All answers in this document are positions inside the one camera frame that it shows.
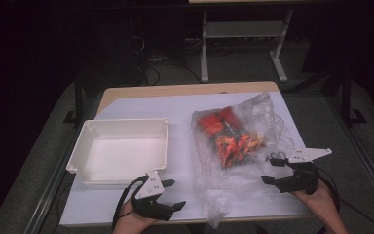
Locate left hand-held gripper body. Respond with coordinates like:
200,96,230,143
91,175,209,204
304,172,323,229
130,170,174,222

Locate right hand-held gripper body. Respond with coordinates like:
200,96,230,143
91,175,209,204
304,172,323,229
274,147,333,196

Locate red orange snack packet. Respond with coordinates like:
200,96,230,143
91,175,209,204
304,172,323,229
196,106,268,170

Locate clear plastic bag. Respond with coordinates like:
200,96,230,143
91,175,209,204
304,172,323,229
189,91,298,229

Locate person's right hand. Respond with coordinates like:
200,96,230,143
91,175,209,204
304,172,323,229
290,177,339,216

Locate person's left hand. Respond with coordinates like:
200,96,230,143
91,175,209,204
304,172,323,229
111,198,159,234

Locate white plastic box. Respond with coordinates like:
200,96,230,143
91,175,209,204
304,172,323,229
65,117,170,187

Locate white table sheet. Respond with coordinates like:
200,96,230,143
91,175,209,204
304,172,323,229
58,91,315,227

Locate black metal stand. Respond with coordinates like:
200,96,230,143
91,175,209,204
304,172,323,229
62,72,86,127
337,66,368,127

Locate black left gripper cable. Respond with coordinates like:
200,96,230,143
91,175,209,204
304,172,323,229
111,175,149,230

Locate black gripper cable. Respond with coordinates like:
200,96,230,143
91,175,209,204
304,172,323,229
111,175,149,230
316,167,374,234

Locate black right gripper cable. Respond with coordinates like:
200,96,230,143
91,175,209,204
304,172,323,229
316,167,374,234

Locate aluminium rail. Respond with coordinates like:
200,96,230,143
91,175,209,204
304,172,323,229
324,94,374,211
22,94,106,234

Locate black floor cables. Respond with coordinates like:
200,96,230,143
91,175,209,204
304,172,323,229
132,32,203,86

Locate white metal table frame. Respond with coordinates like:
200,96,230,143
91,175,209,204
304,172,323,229
188,0,295,84

